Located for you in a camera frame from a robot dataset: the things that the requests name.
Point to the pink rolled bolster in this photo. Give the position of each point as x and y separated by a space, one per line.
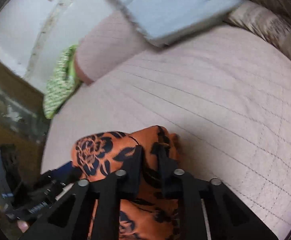
111 42

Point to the green patterned pillow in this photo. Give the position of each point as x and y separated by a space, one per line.
62 84

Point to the light blue grey pillow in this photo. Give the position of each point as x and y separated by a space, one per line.
163 22

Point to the beige striped floral quilt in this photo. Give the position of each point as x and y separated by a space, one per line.
262 22

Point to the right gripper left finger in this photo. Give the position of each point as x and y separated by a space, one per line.
91 210

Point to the orange black floral blouse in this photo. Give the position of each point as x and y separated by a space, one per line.
149 215

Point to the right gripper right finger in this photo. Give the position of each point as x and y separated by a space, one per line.
207 209

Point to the wooden glass door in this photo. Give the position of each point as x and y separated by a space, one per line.
22 122

